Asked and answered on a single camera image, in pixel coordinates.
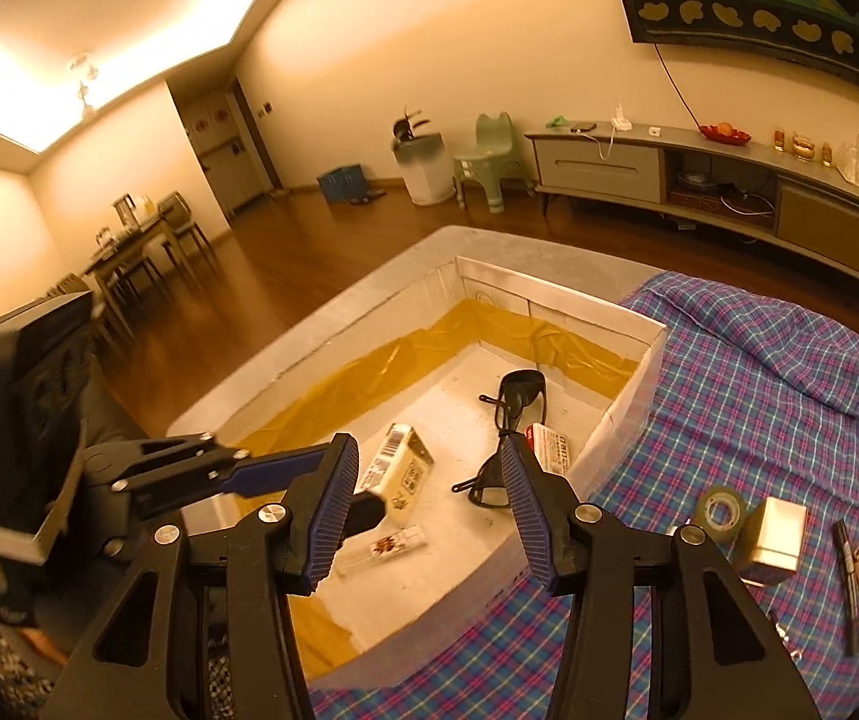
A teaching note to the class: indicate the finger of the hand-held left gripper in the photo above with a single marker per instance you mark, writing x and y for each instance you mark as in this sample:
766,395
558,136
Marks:
279,469
368,514

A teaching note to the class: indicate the entrance door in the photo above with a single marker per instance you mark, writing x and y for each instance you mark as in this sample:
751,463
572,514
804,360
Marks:
223,157

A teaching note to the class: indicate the small clear printed packet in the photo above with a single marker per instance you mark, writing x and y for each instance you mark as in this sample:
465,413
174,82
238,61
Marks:
392,544

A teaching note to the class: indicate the wall television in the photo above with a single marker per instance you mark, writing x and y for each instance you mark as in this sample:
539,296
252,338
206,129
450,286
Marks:
737,7

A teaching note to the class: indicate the white bin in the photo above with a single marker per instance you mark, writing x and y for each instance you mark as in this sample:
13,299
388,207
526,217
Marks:
425,169

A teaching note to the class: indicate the dining table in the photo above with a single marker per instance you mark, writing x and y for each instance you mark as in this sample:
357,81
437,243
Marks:
133,236

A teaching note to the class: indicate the dark slippers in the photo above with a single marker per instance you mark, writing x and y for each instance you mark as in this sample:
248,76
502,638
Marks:
368,198

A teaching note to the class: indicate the black sunglasses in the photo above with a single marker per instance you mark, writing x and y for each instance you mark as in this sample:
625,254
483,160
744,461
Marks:
523,394

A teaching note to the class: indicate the small green item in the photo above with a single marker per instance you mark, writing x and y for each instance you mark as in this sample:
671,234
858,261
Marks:
558,121

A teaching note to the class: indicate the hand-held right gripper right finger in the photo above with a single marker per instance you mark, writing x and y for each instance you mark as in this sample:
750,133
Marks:
527,517

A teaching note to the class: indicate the black marker pen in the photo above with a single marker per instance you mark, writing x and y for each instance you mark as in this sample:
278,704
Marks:
846,577

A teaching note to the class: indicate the gold box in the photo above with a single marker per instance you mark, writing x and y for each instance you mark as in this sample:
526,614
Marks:
774,540

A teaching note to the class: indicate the yellow white drink carton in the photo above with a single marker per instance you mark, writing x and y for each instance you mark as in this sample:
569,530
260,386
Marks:
399,472

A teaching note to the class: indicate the white cardboard box container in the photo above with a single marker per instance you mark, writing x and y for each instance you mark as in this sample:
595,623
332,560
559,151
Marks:
474,405

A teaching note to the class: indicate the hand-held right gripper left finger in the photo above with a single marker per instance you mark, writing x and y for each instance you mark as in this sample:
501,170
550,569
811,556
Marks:
333,510

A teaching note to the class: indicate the green tape roll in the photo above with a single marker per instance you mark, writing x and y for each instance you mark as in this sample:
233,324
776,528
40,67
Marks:
738,529

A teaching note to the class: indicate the green plastic chair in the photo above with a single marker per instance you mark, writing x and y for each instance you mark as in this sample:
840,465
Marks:
493,154

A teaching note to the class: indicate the blue plaid cloth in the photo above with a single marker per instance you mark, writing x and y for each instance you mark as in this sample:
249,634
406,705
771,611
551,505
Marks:
737,405

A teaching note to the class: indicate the blue plastic crate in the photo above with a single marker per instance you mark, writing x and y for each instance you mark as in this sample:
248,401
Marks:
343,184

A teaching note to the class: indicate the grey television cabinet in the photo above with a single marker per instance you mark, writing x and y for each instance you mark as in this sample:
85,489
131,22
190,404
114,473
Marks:
594,161

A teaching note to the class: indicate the dining chair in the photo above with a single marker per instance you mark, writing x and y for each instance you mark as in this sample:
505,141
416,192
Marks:
181,229
88,307

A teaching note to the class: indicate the small red white box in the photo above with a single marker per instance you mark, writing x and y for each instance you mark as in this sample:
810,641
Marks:
553,450

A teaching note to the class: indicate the ceiling lamp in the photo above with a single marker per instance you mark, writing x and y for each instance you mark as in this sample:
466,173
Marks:
84,82

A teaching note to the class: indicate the red fruit bowl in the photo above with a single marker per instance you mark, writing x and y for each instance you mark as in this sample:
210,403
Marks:
725,135

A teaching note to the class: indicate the amber glass jar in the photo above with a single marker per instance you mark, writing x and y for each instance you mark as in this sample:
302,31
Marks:
780,139
802,146
828,153

